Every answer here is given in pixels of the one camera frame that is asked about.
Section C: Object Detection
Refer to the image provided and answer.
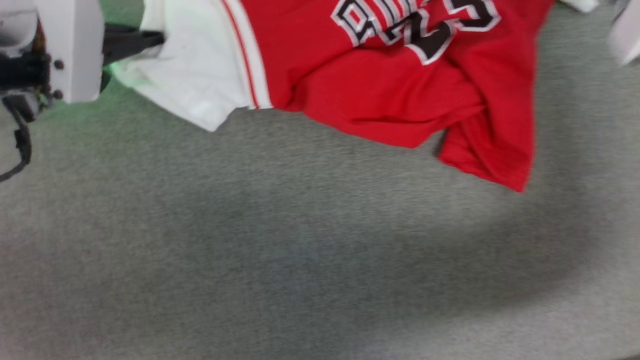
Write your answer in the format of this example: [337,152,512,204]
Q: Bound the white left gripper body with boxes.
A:
[35,0,106,105]

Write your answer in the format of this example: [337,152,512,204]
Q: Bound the thin black looped gripper cable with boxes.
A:
[0,97,34,184]

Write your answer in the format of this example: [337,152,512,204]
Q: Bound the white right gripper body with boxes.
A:
[607,0,640,66]

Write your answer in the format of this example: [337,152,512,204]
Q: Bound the grey fabric sofa cushion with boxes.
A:
[0,0,640,360]

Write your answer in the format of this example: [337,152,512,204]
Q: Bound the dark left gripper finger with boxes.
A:
[103,24,166,67]

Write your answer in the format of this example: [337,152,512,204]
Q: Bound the red and white basketball jersey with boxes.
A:
[111,0,601,194]

